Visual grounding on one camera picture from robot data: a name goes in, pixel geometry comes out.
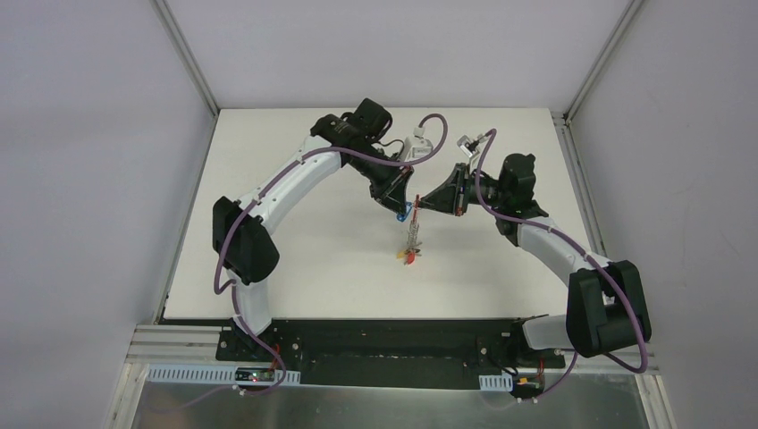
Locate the blue tag key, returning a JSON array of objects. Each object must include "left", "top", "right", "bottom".
[{"left": 396, "top": 202, "right": 414, "bottom": 223}]

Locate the grey red keyring holder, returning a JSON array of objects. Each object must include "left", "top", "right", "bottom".
[{"left": 399, "top": 195, "right": 422, "bottom": 266}]

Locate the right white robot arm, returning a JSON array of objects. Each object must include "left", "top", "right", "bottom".
[{"left": 419, "top": 154, "right": 652, "bottom": 366}]

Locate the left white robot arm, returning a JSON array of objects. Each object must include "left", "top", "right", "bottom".
[{"left": 212, "top": 98, "right": 414, "bottom": 362}]

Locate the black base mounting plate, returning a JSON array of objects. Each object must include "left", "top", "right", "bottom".
[{"left": 215, "top": 318, "right": 567, "bottom": 390}]

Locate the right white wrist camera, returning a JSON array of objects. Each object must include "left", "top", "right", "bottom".
[{"left": 456, "top": 134, "right": 489, "bottom": 166}]

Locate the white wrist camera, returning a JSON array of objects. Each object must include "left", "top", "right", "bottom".
[
  {"left": 456, "top": 134, "right": 489, "bottom": 166},
  {"left": 399, "top": 126, "right": 434, "bottom": 162}
]

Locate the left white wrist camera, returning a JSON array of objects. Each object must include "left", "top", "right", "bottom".
[{"left": 399, "top": 126, "right": 434, "bottom": 162}]

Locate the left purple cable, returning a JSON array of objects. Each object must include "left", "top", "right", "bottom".
[{"left": 213, "top": 114, "right": 450, "bottom": 398}]

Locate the purple cable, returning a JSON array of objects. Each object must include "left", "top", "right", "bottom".
[
  {"left": 473, "top": 129, "right": 650, "bottom": 374},
  {"left": 213, "top": 114, "right": 450, "bottom": 398}
]

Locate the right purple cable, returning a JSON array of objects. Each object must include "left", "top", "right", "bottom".
[{"left": 473, "top": 129, "right": 650, "bottom": 374}]

